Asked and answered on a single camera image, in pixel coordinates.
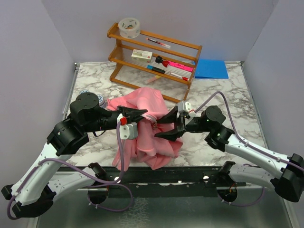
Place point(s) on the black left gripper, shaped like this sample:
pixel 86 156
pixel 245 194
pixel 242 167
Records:
pixel 133 115

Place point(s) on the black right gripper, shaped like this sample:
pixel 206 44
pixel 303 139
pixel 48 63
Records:
pixel 172 117

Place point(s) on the pink zip jacket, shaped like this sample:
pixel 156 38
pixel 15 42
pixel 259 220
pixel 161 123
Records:
pixel 153 151

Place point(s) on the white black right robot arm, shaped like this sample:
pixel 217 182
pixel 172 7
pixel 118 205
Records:
pixel 282 173

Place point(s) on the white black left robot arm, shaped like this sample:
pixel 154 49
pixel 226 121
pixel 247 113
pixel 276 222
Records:
pixel 36 191

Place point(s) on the blue white paint jar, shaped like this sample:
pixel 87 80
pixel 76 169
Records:
pixel 102 101
pixel 83 91

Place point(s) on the yellow pink glue stick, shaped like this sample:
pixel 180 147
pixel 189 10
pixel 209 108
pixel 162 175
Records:
pixel 152 79

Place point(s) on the white red pen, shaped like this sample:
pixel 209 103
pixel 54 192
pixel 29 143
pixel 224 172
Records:
pixel 178 76

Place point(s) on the blue black marker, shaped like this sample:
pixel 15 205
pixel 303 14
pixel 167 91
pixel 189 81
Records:
pixel 155 69

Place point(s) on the wooden three-tier shelf rack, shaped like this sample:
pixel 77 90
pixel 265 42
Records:
pixel 133 73

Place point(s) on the white staples box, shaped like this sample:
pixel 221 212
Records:
pixel 140 55

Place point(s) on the pink highlighter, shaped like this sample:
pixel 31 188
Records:
pixel 181 66

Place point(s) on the blue folder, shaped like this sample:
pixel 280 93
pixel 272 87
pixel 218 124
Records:
pixel 211 69

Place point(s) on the red clear pen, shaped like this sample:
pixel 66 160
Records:
pixel 158 42

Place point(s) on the clear tape roll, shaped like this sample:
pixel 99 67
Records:
pixel 129 28

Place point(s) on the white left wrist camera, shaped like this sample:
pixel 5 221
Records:
pixel 127 131

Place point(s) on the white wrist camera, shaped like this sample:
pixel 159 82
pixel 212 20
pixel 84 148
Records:
pixel 185 109
pixel 127 131

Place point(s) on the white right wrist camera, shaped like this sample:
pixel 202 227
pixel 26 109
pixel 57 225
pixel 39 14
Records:
pixel 185 109

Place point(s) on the black metal base rail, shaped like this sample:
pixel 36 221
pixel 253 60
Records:
pixel 143 182

